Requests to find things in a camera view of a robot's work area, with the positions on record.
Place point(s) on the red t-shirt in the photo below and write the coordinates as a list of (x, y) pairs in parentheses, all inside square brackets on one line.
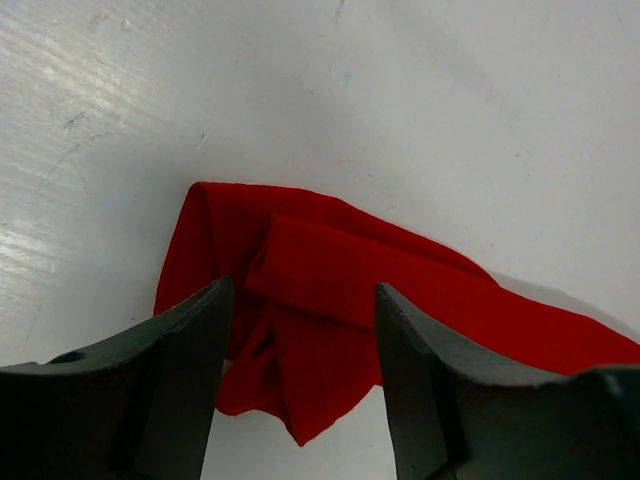
[(305, 267)]

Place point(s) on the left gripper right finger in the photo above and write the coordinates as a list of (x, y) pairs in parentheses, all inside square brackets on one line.
[(457, 410)]

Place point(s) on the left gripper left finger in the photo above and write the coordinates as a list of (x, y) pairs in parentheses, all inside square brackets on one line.
[(137, 405)]

